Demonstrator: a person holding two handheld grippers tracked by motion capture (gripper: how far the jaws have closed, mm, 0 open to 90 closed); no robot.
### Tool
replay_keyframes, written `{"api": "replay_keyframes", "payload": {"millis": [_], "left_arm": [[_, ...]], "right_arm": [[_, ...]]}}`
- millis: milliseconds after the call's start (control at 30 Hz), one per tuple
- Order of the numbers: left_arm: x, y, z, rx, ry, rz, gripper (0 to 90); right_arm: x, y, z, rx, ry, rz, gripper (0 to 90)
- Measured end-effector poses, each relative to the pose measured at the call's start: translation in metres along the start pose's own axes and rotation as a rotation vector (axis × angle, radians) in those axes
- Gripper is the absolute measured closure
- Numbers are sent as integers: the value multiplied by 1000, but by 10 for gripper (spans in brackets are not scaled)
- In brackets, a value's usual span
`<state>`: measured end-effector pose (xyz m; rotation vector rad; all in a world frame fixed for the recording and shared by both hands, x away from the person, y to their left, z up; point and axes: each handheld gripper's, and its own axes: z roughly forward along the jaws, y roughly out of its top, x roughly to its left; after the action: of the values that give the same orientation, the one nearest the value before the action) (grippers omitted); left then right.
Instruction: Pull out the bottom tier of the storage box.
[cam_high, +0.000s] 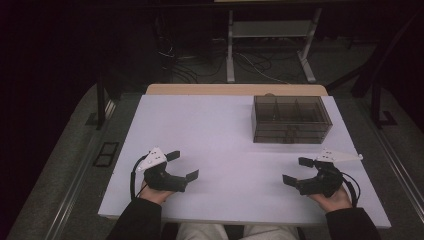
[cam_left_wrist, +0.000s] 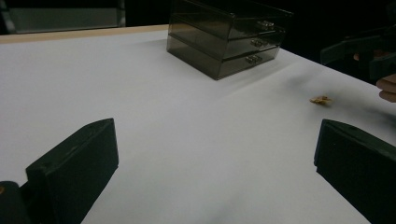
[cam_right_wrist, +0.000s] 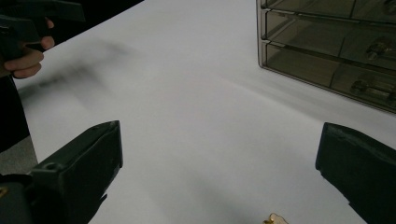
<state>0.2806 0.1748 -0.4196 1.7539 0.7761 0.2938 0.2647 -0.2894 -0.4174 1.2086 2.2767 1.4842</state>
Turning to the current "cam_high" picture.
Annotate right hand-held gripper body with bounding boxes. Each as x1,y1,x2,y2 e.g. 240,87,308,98
295,148,364,198

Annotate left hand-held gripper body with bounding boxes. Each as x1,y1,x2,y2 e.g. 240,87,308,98
136,146,187,193

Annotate tinted plastic drawer box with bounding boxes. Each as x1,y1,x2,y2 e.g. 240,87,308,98
251,95,334,145

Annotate person's left hand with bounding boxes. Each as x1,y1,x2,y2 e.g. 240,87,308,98
139,181,176,206

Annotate person's right hand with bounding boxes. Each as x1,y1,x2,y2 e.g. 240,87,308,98
308,186,353,214

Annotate person's legs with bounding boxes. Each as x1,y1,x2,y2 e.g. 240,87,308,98
175,222,300,240

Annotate wooden table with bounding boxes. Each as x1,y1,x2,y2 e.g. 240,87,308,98
145,83,329,97

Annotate black metal stand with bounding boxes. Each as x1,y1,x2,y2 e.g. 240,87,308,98
85,66,118,131
325,13,398,130

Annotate white metal stand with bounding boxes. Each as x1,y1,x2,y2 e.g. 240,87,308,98
225,8,323,84

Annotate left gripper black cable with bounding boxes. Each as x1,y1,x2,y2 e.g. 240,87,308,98
129,154,149,201

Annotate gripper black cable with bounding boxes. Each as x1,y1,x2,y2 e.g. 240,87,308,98
341,171,362,208
129,154,149,201

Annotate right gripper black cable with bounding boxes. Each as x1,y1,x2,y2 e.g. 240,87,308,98
341,171,362,208

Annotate metal floor rail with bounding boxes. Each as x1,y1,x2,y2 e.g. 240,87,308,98
358,99,424,214
43,99,118,240

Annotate cables on floor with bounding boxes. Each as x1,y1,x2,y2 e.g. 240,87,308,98
156,36,301,84

